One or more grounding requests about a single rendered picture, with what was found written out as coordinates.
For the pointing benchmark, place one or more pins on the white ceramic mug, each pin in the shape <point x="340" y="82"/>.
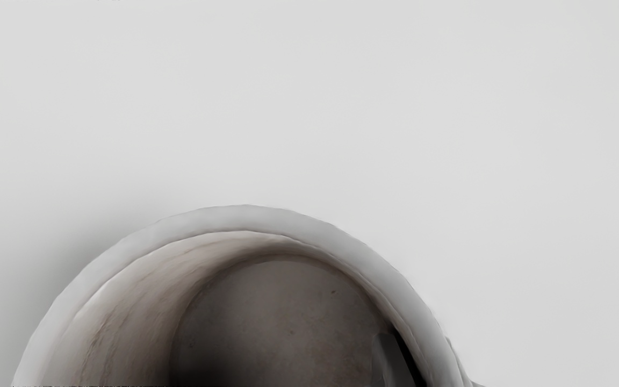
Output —
<point x="266" y="317"/>

